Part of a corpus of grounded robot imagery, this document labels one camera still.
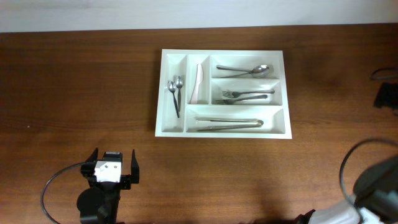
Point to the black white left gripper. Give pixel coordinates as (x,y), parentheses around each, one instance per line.
(126,180)

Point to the dark metal knife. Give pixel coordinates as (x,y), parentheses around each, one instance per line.
(172,88)
(179,84)

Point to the white plastic knife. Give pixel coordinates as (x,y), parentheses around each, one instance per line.
(198,81)

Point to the metal fork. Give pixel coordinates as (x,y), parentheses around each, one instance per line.
(232,101)
(236,94)

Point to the dark metal rod utensil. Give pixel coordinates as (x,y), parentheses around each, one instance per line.
(226,124)

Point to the metal spoon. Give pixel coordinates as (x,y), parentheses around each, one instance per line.
(244,70)
(260,73)

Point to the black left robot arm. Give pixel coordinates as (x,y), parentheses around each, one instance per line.
(99,203)

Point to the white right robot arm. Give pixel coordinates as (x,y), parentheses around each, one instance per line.
(374,198)

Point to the white plastic cutlery tray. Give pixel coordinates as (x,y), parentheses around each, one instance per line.
(274,111)

